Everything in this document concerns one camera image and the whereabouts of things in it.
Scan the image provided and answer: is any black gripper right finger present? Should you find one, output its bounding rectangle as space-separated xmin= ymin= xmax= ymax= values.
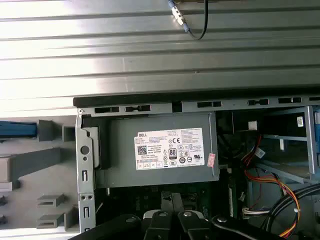
xmin=172 ymin=193 xmax=286 ymax=240

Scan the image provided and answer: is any grey parts rack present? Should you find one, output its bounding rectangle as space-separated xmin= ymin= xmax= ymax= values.
xmin=0 ymin=115 xmax=81 ymax=235

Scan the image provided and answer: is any orange yellow wire bundle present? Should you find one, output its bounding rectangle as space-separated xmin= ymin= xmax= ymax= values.
xmin=241 ymin=134 xmax=302 ymax=238

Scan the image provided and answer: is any metal optical drive cage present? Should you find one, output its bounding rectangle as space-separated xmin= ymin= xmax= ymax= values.
xmin=257 ymin=104 xmax=320 ymax=186

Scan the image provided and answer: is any black cable bundle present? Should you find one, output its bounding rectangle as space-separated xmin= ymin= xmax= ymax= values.
xmin=268 ymin=183 xmax=320 ymax=237

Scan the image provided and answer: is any grey power supply unit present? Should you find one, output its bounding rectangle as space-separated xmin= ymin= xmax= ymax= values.
xmin=94 ymin=111 xmax=221 ymax=189

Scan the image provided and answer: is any hard disk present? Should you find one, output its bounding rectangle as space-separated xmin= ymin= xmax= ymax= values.
xmin=0 ymin=120 xmax=38 ymax=141

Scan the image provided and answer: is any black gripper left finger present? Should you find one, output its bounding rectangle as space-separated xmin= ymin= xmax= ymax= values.
xmin=72 ymin=191 xmax=176 ymax=240

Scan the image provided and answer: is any RAM stick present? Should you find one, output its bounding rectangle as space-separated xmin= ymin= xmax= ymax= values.
xmin=227 ymin=172 xmax=236 ymax=218

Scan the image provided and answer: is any black open PC case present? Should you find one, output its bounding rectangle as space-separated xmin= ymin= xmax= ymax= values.
xmin=72 ymin=94 xmax=320 ymax=240

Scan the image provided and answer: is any black cable with blue connector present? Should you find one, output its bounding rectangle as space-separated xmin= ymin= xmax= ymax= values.
xmin=167 ymin=0 xmax=209 ymax=41

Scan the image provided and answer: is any green motherboard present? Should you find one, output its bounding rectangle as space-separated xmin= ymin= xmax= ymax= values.
xmin=96 ymin=186 xmax=237 ymax=226

